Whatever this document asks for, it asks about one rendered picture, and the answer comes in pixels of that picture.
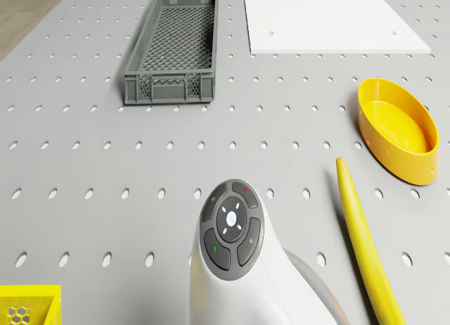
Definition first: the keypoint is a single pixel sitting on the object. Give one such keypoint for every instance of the white board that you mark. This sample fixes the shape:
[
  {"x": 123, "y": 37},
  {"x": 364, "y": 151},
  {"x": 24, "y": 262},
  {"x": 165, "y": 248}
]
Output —
[{"x": 330, "y": 22}]

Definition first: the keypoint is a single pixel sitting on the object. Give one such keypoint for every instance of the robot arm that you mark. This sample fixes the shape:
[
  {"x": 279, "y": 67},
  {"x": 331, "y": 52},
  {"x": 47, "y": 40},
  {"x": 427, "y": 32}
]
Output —
[{"x": 246, "y": 290}]

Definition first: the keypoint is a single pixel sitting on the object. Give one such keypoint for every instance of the banana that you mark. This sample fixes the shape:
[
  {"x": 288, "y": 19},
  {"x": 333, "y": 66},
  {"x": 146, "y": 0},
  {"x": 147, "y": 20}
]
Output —
[{"x": 362, "y": 240}]

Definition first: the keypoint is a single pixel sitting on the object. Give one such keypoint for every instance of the yellow basket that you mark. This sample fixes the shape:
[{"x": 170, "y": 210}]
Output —
[{"x": 31, "y": 304}]

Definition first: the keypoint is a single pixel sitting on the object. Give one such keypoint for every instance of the dark grey basket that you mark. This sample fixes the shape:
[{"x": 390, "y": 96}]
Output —
[{"x": 175, "y": 57}]

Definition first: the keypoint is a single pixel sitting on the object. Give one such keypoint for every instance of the yellow bowl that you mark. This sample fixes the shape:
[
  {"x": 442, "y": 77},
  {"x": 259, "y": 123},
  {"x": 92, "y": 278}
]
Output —
[{"x": 397, "y": 135}]

